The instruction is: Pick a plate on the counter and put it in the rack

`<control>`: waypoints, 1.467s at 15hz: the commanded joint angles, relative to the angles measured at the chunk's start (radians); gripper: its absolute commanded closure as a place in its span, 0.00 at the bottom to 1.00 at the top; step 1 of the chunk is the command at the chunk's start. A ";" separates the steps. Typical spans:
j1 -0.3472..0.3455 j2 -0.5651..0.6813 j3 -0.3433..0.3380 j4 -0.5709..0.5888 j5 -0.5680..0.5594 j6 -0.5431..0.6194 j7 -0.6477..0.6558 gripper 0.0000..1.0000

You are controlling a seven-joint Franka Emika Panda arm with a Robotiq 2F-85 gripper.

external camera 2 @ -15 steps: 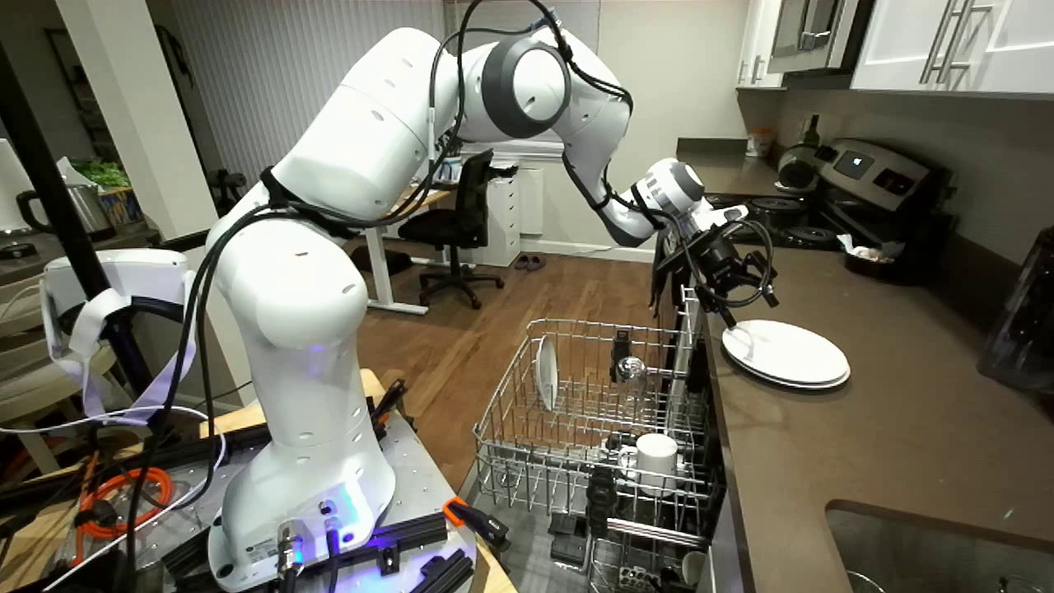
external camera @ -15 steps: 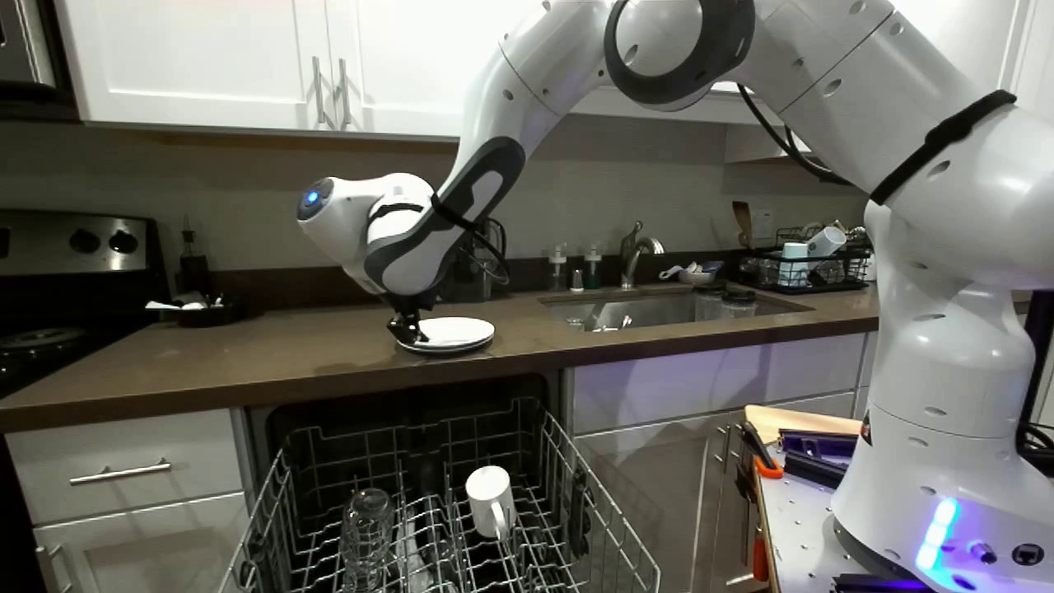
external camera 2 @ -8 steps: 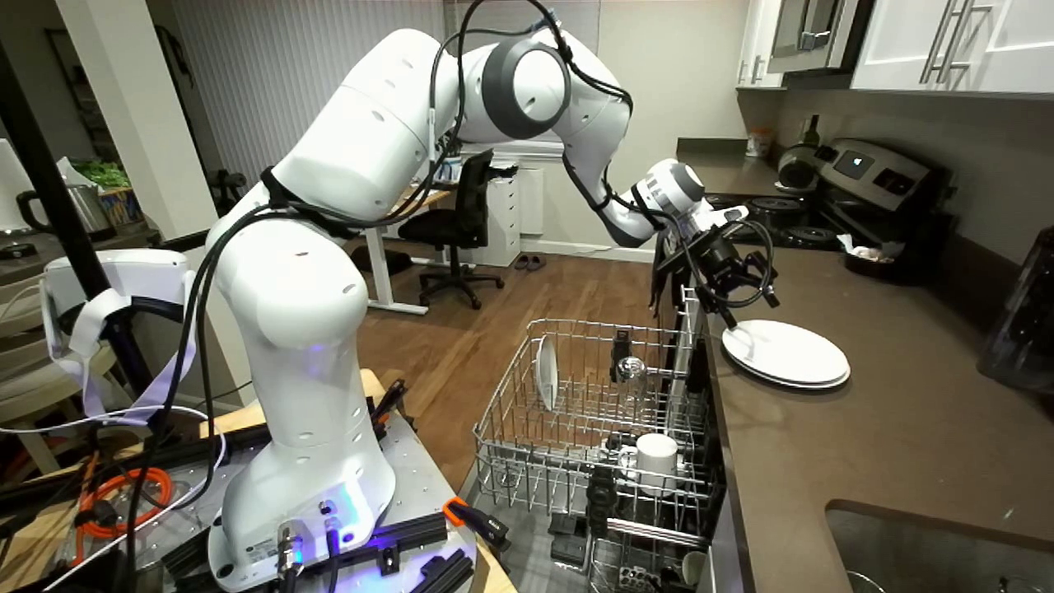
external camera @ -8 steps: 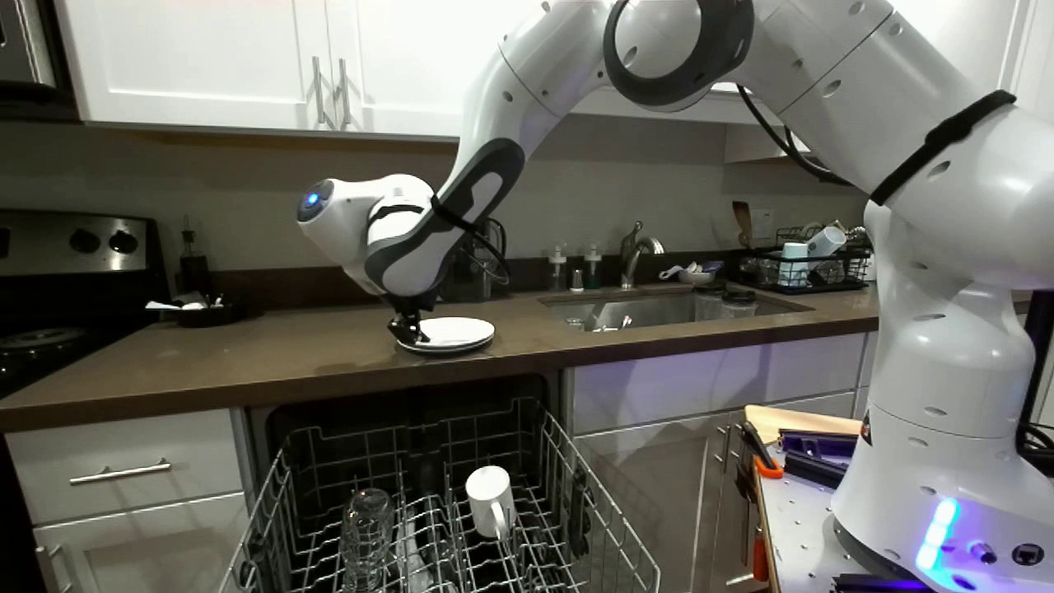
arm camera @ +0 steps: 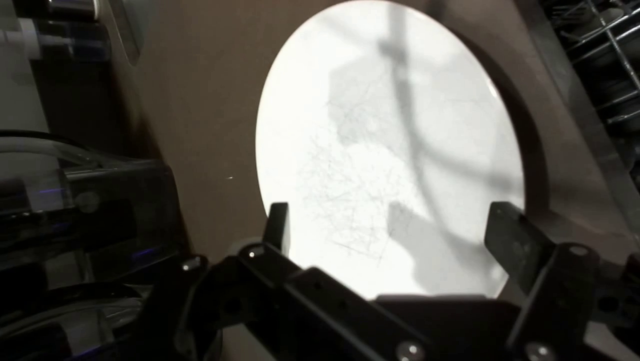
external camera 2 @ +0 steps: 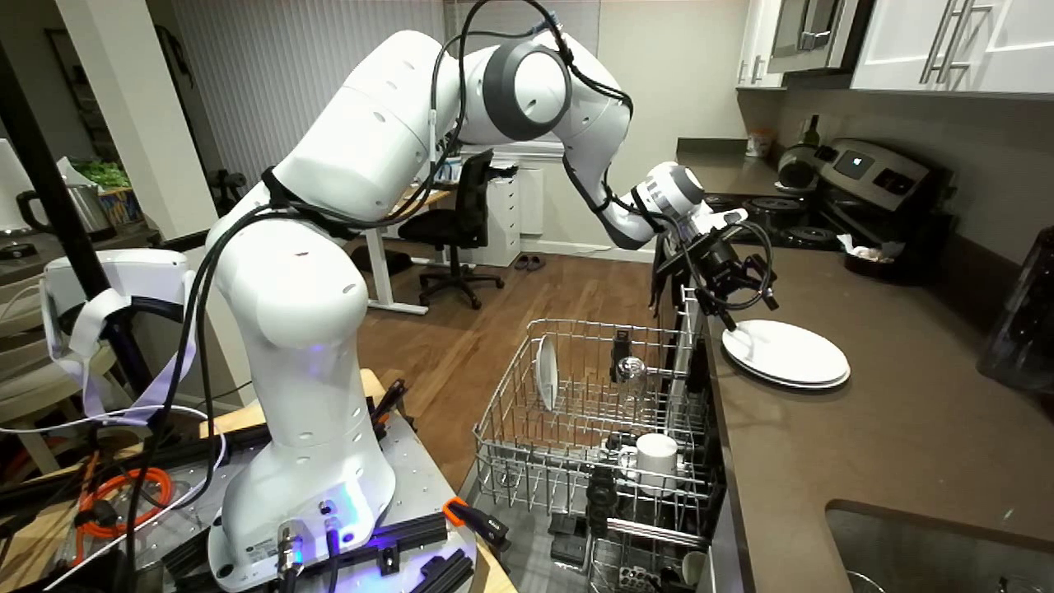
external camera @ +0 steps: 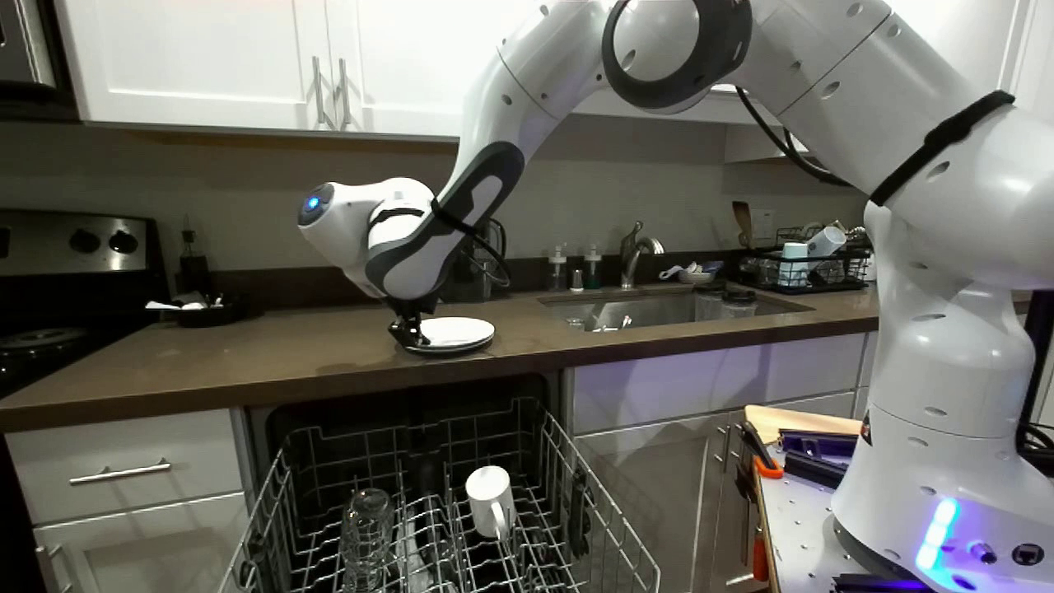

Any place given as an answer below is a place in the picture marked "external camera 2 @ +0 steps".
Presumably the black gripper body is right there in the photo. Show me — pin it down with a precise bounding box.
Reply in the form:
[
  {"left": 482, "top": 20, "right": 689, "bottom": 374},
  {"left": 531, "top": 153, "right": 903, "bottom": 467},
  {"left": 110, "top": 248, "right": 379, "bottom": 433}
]
[{"left": 689, "top": 221, "right": 761, "bottom": 296}]

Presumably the black and steel stove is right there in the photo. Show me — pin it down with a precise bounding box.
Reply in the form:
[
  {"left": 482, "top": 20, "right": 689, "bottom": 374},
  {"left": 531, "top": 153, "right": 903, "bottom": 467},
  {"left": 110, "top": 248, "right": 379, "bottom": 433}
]
[{"left": 655, "top": 137, "right": 957, "bottom": 327}]

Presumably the clear drinking glass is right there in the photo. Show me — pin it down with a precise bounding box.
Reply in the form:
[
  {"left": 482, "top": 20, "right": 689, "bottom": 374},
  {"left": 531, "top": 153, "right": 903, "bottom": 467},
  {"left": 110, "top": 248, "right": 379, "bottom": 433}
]
[{"left": 605, "top": 327, "right": 684, "bottom": 387}]

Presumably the white mug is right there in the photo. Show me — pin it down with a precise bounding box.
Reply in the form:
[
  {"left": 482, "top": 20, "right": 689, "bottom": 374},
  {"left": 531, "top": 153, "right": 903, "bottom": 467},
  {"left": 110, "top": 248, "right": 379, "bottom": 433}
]
[{"left": 634, "top": 432, "right": 684, "bottom": 482}]

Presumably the white upper cabinet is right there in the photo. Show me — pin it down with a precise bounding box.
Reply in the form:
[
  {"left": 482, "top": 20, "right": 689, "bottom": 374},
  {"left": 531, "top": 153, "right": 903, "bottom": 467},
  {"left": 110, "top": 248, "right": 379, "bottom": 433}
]
[
  {"left": 734, "top": 0, "right": 786, "bottom": 93},
  {"left": 851, "top": 0, "right": 1054, "bottom": 95}
]

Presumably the white drawer cabinet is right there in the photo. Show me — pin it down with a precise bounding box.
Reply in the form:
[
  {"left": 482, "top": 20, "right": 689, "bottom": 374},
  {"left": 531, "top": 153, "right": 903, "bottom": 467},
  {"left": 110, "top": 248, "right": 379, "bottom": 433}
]
[{"left": 488, "top": 160, "right": 528, "bottom": 269}]

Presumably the dark cutlery basket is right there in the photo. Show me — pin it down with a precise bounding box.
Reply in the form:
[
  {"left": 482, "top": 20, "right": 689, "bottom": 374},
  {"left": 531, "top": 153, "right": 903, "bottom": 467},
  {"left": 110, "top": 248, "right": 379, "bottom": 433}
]
[{"left": 545, "top": 470, "right": 716, "bottom": 593}]

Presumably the steel microwave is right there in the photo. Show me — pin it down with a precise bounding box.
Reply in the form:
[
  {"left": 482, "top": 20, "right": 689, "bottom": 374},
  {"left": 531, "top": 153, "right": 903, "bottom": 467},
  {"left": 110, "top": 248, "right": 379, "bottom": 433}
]
[{"left": 767, "top": 0, "right": 879, "bottom": 79}]

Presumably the black office chair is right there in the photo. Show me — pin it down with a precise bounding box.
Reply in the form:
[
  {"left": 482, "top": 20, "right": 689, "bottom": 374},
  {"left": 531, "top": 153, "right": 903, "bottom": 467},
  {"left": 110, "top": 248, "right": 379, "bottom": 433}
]
[{"left": 396, "top": 143, "right": 521, "bottom": 310}]

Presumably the steel kitchen sink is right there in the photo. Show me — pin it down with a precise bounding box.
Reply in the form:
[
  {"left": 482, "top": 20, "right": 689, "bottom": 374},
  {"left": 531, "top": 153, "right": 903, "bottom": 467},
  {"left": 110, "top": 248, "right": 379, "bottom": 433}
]
[{"left": 822, "top": 498, "right": 1054, "bottom": 593}]

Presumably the orange and black clamp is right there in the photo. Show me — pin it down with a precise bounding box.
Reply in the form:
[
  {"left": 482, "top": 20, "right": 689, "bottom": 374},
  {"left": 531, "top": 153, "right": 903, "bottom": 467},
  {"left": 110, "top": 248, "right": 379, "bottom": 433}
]
[{"left": 442, "top": 494, "right": 514, "bottom": 553}]

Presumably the metal robot table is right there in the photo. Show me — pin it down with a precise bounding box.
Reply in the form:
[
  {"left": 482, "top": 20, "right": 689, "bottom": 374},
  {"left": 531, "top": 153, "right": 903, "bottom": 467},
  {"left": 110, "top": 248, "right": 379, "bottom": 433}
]
[{"left": 44, "top": 366, "right": 521, "bottom": 593}]

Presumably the wooden top desk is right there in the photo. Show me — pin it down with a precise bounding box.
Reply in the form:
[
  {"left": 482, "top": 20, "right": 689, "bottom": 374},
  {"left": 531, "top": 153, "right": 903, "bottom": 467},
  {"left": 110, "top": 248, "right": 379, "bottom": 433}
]
[{"left": 357, "top": 185, "right": 459, "bottom": 318}]

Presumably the green leafy item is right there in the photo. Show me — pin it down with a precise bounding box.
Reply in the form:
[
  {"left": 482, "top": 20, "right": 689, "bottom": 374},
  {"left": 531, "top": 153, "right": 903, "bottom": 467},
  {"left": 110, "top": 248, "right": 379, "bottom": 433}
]
[{"left": 72, "top": 158, "right": 133, "bottom": 194}]

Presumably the black stand pole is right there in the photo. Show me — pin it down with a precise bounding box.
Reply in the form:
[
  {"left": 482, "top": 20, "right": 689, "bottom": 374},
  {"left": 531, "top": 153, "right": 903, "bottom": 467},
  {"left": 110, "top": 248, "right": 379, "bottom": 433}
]
[{"left": 0, "top": 41, "right": 152, "bottom": 397}]

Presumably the wire dishwasher rack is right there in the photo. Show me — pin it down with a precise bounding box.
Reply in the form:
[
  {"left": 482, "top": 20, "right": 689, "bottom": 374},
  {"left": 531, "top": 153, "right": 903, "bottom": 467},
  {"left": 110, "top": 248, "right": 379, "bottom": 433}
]
[{"left": 469, "top": 283, "right": 727, "bottom": 553}]

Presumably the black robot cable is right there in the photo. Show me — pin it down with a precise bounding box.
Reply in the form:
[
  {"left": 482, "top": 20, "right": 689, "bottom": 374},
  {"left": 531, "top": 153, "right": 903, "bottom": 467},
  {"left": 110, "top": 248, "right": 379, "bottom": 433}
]
[{"left": 111, "top": 0, "right": 777, "bottom": 593}]

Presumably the white strap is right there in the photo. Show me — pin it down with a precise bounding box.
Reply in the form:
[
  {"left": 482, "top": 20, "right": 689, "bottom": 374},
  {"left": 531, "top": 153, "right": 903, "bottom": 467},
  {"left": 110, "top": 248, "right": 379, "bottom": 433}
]
[{"left": 39, "top": 248, "right": 209, "bottom": 428}]

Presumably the orange cable roll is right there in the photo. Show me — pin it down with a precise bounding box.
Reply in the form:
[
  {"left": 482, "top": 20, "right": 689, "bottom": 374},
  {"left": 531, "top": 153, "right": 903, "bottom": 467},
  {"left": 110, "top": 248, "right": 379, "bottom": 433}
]
[{"left": 72, "top": 465, "right": 179, "bottom": 541}]

